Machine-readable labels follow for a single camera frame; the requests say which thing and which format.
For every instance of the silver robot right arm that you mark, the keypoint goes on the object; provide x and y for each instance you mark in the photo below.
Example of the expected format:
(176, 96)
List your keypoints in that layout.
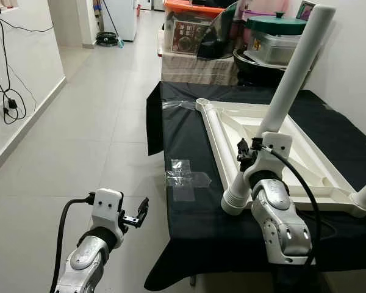
(280, 226)

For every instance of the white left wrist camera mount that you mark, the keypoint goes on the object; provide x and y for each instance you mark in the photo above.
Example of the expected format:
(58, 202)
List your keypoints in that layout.
(107, 204)

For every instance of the clear tape strip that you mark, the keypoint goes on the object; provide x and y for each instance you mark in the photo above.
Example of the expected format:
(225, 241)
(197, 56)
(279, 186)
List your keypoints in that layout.
(180, 105)

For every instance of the black framed tablet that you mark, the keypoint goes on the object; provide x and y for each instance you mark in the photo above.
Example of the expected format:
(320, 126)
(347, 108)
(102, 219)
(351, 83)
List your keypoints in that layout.
(306, 9)

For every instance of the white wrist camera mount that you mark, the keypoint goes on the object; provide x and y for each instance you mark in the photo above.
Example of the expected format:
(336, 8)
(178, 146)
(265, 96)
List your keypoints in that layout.
(274, 146)
(107, 204)

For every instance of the patterned cloth covered table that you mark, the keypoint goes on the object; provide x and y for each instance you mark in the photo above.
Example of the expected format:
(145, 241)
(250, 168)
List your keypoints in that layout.
(198, 70)

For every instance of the dark green pot lid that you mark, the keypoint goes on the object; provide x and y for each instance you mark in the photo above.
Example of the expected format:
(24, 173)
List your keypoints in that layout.
(274, 25)

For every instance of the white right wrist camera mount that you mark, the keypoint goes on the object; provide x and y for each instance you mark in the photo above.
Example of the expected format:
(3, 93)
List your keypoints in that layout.
(274, 146)

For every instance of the white plastic children table top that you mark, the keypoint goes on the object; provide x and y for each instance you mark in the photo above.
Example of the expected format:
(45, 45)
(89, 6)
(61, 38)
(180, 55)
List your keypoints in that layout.
(305, 152)

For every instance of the black tablecloth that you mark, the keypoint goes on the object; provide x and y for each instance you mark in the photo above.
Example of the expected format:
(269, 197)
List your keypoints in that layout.
(189, 244)

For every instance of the black wok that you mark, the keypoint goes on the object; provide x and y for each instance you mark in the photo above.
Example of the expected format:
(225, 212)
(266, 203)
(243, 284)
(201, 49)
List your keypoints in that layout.
(256, 72)

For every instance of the pink plastic container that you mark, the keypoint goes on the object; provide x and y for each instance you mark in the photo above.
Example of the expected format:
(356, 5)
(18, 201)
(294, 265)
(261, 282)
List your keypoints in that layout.
(265, 6)

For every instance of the white chest freezer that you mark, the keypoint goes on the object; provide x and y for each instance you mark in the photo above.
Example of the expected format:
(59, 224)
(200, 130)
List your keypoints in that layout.
(122, 18)

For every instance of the grey metal table leg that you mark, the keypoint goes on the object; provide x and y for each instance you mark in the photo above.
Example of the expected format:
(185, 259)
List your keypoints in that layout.
(192, 281)

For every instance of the mop with teal head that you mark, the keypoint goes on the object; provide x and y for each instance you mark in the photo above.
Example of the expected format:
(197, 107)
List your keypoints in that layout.
(121, 44)

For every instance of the black power plug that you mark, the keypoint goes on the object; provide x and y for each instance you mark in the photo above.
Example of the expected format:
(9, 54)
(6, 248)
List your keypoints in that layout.
(12, 104)

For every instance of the clear plastic storage bin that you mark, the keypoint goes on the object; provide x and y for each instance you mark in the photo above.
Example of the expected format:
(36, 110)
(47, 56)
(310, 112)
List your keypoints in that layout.
(271, 50)

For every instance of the orange lid storage box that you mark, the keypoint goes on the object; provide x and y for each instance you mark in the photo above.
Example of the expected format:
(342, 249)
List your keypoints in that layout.
(186, 33)

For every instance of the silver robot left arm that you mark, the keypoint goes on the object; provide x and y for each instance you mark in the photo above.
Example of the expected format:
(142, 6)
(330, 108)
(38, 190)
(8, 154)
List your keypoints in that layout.
(85, 262)

